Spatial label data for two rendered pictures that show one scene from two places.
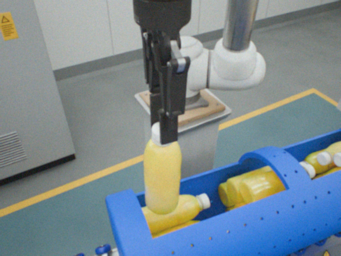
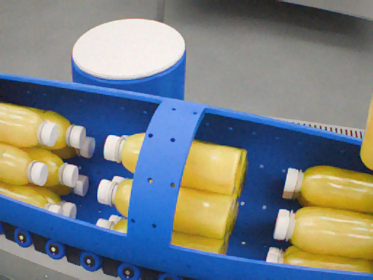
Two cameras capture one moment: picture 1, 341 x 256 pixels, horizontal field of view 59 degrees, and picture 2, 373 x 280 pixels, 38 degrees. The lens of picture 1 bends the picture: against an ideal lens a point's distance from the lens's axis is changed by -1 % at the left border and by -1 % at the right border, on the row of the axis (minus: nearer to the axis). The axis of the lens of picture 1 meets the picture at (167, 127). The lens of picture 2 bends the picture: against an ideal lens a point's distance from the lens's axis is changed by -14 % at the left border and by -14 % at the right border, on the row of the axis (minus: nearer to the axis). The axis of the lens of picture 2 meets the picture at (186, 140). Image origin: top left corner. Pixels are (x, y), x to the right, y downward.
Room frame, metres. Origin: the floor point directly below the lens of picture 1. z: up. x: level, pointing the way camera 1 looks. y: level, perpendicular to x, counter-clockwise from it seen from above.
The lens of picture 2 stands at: (1.08, 0.12, 1.80)
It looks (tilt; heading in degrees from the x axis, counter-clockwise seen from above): 41 degrees down; 215
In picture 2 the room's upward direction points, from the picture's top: 3 degrees clockwise
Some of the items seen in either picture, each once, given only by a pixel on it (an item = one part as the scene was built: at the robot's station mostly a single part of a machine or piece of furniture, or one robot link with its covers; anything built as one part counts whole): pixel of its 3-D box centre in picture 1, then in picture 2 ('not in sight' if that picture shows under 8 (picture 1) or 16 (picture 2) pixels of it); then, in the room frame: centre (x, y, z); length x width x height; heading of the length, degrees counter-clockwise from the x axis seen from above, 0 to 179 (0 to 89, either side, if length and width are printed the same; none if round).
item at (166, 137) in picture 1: (168, 125); not in sight; (0.37, 0.00, 1.47); 0.03 x 0.01 x 0.07; 112
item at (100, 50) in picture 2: not in sight; (127, 46); (0.15, -0.70, 1.03); 0.28 x 0.28 x 0.01
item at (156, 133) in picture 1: (163, 131); not in sight; (0.39, 0.01, 1.44); 0.04 x 0.04 x 0.02
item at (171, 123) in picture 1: (173, 119); not in sight; (0.36, -0.01, 1.50); 0.03 x 0.01 x 0.05; 22
